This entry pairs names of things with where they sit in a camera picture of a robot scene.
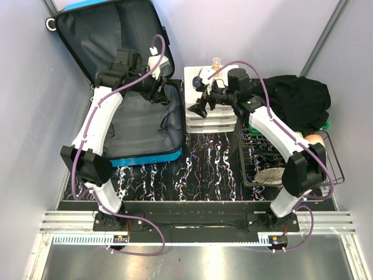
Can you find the large black garment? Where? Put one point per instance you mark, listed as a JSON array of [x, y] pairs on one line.
[[299, 102]]

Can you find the white plastic drawer unit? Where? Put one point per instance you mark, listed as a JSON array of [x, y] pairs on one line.
[[221, 119]]

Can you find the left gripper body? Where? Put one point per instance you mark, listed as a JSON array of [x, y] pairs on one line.
[[148, 88]]

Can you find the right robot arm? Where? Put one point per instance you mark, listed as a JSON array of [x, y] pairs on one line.
[[305, 162]]

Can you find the black wire basket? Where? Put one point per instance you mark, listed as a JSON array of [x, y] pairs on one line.
[[257, 154]]

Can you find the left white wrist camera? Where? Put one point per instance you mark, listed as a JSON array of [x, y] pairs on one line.
[[156, 62]]

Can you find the blue fish-print suitcase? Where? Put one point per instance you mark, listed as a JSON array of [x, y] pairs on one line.
[[136, 116]]

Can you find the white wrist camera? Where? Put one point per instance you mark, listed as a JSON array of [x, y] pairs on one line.
[[206, 75], [156, 62]]

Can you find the green plastic tray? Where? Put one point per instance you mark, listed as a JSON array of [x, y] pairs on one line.
[[325, 125]]

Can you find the light pink cup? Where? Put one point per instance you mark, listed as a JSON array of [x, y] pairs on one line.
[[314, 139]]

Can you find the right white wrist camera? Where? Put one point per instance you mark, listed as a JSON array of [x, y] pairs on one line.
[[206, 75]]

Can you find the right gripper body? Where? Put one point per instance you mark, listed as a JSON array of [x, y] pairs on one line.
[[218, 98]]

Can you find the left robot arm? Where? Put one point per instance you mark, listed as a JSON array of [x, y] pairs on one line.
[[90, 169]]

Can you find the speckled grey plate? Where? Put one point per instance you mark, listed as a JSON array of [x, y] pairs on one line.
[[270, 176]]

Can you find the small dark bottle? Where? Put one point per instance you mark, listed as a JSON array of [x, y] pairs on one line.
[[216, 63]]

